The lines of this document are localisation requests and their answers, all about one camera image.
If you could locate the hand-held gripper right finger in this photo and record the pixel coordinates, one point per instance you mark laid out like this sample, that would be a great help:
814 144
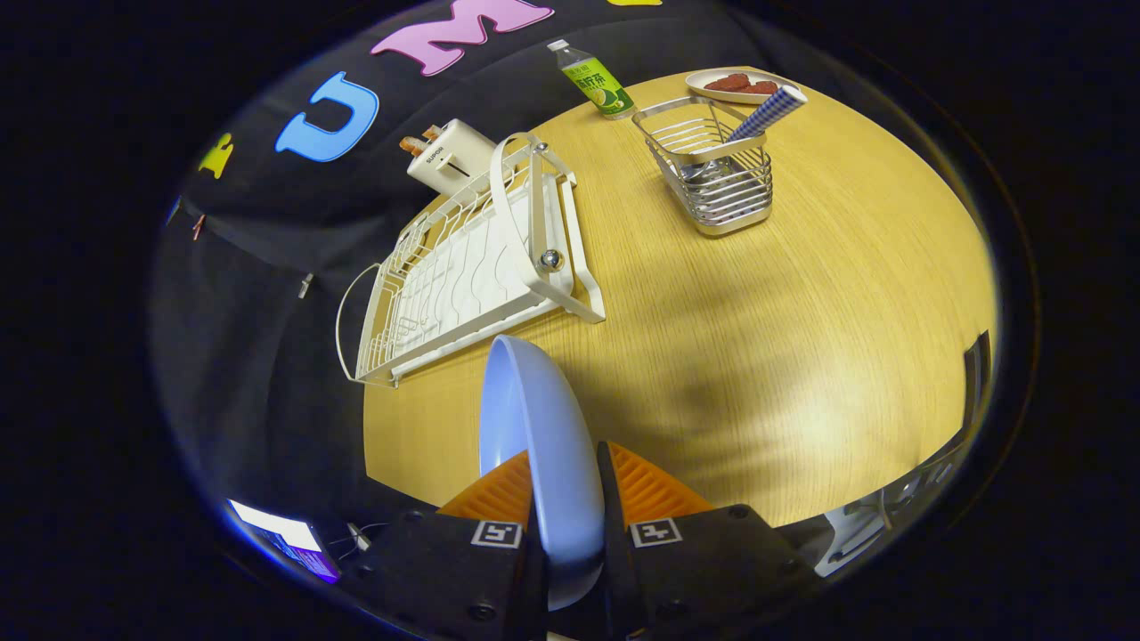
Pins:
613 507

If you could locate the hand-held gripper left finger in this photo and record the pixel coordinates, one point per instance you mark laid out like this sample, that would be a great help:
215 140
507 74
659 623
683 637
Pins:
445 579

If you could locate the light blue plate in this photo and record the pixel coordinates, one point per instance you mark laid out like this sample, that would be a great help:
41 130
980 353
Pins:
552 463

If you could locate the white round dish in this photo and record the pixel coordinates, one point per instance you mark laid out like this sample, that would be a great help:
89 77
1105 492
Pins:
712 93

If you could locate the lit laptop screen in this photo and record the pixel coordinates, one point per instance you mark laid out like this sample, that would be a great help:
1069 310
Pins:
280 534

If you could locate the black backdrop cloth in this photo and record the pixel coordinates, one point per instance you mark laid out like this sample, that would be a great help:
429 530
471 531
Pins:
258 374

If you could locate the silver backdrop clip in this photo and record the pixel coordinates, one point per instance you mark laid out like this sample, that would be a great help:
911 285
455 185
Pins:
305 285

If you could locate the white toaster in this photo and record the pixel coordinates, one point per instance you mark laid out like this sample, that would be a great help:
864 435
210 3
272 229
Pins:
454 160

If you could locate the toasted bread slice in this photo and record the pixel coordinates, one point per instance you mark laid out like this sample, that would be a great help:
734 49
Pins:
432 133
412 145

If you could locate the green label drink bottle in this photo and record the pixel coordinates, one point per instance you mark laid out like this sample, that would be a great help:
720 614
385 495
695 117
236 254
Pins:
597 85

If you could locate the orange backdrop clip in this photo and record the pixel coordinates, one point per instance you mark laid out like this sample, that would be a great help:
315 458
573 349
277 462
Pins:
198 227

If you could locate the red meat slice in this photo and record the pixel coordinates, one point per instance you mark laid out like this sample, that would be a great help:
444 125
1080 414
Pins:
761 88
726 83

